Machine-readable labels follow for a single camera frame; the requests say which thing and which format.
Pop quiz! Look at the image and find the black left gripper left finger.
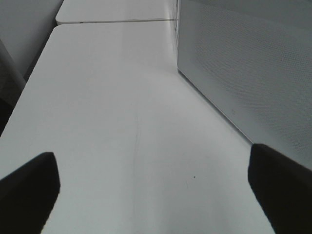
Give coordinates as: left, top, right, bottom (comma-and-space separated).
0, 152, 60, 234

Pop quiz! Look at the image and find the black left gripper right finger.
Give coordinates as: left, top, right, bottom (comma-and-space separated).
248, 144, 312, 234

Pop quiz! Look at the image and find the white microwave door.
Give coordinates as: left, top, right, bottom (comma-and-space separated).
177, 0, 312, 170

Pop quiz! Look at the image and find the white microwave oven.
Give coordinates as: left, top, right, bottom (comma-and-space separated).
173, 0, 312, 170

